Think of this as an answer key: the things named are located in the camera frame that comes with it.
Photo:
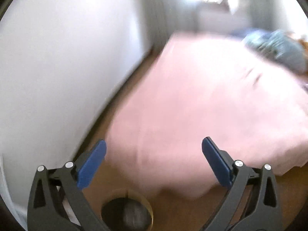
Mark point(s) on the yellow bin with black bag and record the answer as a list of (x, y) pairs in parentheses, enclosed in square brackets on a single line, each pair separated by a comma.
[(126, 211)]

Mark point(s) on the pink bed sheet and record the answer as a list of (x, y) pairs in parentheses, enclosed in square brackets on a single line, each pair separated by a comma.
[(192, 105)]

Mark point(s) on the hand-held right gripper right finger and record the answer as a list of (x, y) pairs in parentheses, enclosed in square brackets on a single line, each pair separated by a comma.
[(217, 163)]

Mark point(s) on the grey blue blanket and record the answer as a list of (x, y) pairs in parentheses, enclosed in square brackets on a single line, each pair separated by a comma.
[(276, 45)]

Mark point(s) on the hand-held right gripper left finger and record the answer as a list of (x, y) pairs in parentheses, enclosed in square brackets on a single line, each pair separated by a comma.
[(92, 166)]

